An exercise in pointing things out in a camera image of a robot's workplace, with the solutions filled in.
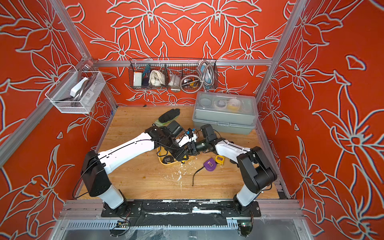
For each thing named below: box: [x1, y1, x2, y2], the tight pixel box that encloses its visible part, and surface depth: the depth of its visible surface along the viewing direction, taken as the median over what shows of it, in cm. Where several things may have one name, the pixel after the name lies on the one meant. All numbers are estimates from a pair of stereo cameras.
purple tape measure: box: [191, 158, 217, 186], surface depth 87 cm
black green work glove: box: [154, 108, 181, 127], surface depth 112 cm
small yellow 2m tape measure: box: [215, 155, 225, 166], surface depth 90 cm
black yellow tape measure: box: [162, 155, 174, 164], surface depth 89 cm
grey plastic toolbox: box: [192, 91, 259, 135], surface depth 97 cm
